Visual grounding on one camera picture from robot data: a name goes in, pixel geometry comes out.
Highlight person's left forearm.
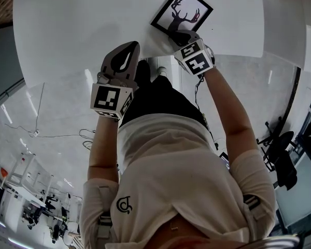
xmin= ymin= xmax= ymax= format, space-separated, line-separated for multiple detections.
xmin=87 ymin=114 xmax=120 ymax=184

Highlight black office chair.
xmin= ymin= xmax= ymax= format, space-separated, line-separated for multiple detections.
xmin=256 ymin=116 xmax=299 ymax=191

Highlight white shoe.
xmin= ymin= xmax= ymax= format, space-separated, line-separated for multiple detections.
xmin=155 ymin=66 xmax=169 ymax=78

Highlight white t-shirt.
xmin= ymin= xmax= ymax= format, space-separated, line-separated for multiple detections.
xmin=79 ymin=112 xmax=277 ymax=249

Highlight framed deer silhouette picture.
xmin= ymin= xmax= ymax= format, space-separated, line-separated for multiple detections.
xmin=150 ymin=0 xmax=214 ymax=35

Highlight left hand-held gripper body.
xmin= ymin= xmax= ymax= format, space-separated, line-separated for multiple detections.
xmin=90 ymin=70 xmax=140 ymax=121

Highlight silver metal tube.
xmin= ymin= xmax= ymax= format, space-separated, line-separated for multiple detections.
xmin=247 ymin=234 xmax=302 ymax=249

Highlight thin floor cable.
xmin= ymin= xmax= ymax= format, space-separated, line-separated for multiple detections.
xmin=4 ymin=81 xmax=97 ymax=150

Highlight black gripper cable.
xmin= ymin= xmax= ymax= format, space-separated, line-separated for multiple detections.
xmin=193 ymin=73 xmax=206 ymax=112

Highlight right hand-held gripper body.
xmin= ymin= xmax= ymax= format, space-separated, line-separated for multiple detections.
xmin=173 ymin=38 xmax=217 ymax=76

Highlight black trousers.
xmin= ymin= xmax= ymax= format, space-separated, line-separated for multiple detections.
xmin=118 ymin=59 xmax=211 ymax=130

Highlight person's right forearm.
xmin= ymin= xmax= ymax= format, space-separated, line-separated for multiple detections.
xmin=203 ymin=66 xmax=258 ymax=166

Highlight white frame table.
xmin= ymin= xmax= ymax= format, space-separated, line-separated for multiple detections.
xmin=4 ymin=151 xmax=53 ymax=208

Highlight grey harness strap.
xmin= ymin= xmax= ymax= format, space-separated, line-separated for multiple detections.
xmin=243 ymin=192 xmax=270 ymax=220
xmin=96 ymin=185 xmax=114 ymax=244

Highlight round white table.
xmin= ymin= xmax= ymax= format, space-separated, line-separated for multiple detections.
xmin=12 ymin=0 xmax=265 ymax=89

